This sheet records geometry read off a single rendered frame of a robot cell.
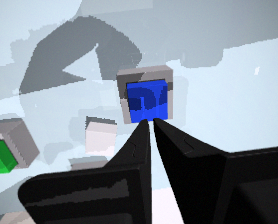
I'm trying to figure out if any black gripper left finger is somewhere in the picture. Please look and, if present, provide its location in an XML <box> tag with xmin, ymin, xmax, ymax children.
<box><xmin>18</xmin><ymin>119</ymin><xmax>153</xmax><ymax>224</ymax></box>

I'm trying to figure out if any blue button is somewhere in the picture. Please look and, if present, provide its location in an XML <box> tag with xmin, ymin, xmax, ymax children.
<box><xmin>116</xmin><ymin>65</ymin><xmax>173</xmax><ymax>124</ymax></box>

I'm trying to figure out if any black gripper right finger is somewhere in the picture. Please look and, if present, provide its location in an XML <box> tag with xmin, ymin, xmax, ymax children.
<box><xmin>153</xmin><ymin>118</ymin><xmax>278</xmax><ymax>224</ymax></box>

